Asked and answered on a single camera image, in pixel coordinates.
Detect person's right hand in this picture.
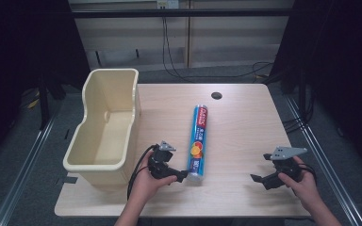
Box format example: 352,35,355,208
277,155,323,214

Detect black hanging cables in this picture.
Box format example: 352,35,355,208
161,17,275,83

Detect black floor cables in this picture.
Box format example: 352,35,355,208
282,114,307,134

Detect cream plastic bin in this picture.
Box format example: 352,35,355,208
62,68,142,191

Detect black horizontal frame bar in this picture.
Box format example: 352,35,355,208
71,8,296,19

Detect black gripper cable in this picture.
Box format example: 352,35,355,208
126,143,160,201
297,162,318,185

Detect black stand leg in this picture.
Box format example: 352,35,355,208
37,76,52,131

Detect person's left hand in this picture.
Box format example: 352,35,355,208
131,150,179,205

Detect black curtain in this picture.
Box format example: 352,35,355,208
269,0,362,178
0,0,91,177

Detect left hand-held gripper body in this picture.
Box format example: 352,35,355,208
147,140,177,181

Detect blue cling film roll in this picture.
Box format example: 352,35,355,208
187,105,209,184

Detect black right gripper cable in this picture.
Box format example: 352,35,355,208
297,162,318,185

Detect metal floor rail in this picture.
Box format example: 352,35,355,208
285,95,362,226
0,109,60,226

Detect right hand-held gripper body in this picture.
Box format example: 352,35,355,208
269,145,308,184

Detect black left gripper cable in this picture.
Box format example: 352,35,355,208
126,143,160,201

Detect white wall socket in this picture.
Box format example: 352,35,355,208
156,0,180,9

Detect black floor tape patch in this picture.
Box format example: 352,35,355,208
56,176,79,186

